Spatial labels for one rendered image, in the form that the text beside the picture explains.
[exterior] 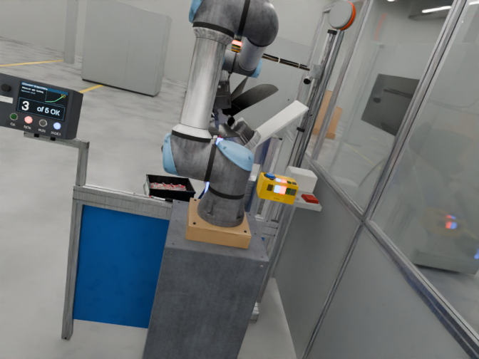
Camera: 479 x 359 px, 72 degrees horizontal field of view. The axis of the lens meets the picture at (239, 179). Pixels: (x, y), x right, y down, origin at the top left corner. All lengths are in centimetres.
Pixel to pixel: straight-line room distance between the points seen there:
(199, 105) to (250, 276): 51
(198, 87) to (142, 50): 796
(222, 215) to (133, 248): 74
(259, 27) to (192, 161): 40
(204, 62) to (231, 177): 32
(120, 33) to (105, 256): 766
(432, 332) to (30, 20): 1506
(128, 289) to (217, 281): 84
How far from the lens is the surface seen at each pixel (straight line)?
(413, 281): 130
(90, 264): 174
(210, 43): 94
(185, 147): 93
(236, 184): 95
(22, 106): 147
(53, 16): 1500
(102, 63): 911
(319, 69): 212
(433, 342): 124
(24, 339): 208
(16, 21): 1555
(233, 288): 103
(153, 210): 150
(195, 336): 115
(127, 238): 161
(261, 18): 96
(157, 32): 881
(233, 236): 98
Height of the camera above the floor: 152
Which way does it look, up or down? 20 degrees down
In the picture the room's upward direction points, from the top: 15 degrees clockwise
